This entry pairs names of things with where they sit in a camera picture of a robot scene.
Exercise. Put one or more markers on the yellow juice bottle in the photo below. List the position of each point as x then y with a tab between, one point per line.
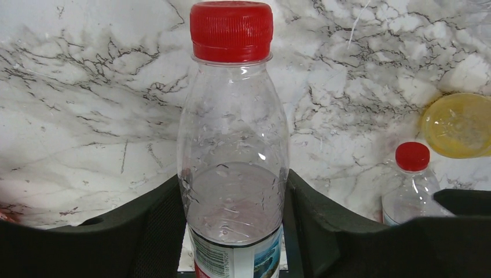
458	126

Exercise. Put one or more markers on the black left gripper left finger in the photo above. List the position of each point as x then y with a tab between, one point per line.
142	238

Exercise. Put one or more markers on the red cap bottle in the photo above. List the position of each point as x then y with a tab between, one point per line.
409	193
233	143

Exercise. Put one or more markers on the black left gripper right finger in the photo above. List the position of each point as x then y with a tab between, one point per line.
325	239

